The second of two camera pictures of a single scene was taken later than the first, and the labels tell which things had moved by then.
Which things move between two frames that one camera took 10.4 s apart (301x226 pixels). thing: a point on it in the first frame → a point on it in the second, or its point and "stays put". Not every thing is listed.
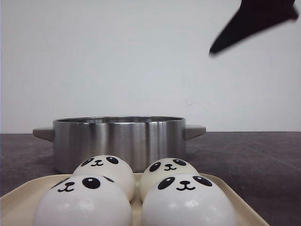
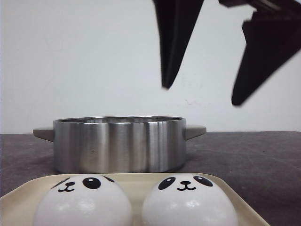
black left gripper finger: x=255 y=16 → x=273 y=36
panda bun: x=84 y=200 stays put
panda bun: x=188 y=199 stays put
